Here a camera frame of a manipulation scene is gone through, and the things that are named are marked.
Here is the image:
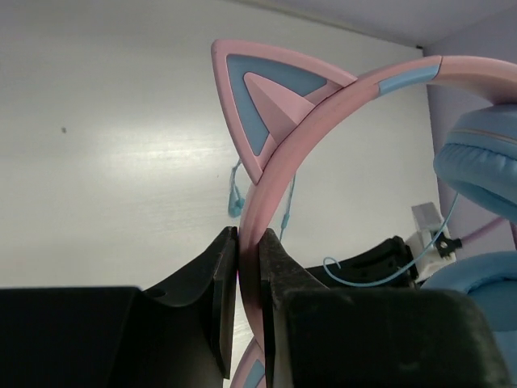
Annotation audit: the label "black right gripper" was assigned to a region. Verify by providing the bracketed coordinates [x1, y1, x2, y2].
[306, 236, 416, 288]

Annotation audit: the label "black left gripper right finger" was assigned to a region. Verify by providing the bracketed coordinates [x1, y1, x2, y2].
[260, 230, 511, 387]

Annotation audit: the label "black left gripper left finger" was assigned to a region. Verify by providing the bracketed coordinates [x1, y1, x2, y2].
[1, 227, 237, 387]

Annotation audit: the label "turquoise earphone cable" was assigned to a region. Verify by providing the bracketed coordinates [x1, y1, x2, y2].
[228, 159, 461, 289]

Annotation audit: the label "pink blue cat-ear headphones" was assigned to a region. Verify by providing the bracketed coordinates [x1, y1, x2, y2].
[212, 40, 516, 387]

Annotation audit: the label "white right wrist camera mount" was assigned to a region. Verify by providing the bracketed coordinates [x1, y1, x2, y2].
[406, 202, 461, 284]

